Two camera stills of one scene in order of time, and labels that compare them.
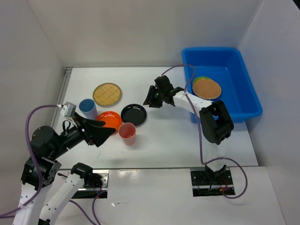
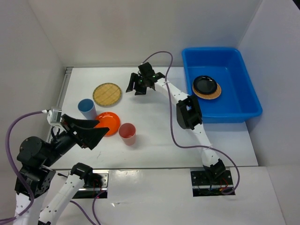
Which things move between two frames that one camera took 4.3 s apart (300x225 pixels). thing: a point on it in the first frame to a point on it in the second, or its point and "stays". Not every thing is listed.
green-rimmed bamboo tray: (107, 93) stays
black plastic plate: (135, 114) to (205, 84)
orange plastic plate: (112, 119) stays
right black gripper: (150, 98) to (133, 77)
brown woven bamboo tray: (206, 89) stays
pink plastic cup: (127, 131) stays
